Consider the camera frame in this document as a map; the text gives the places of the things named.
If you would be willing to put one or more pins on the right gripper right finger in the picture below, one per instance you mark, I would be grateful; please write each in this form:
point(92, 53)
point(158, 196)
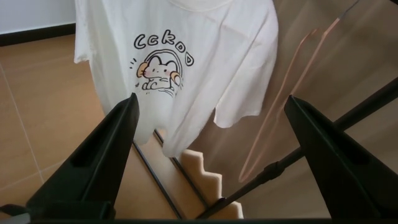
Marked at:
point(348, 186)

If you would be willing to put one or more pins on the black clothes rack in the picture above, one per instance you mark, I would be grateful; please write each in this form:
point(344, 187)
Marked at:
point(273, 169)

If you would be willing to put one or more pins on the pink clothes hanger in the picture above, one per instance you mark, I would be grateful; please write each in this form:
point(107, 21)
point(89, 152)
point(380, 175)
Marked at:
point(292, 84)

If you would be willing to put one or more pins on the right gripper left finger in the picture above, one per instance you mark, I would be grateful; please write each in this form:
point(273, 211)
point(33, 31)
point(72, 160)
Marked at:
point(77, 189)

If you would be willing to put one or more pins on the white printed t-shirt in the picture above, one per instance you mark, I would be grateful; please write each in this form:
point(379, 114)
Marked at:
point(217, 46)

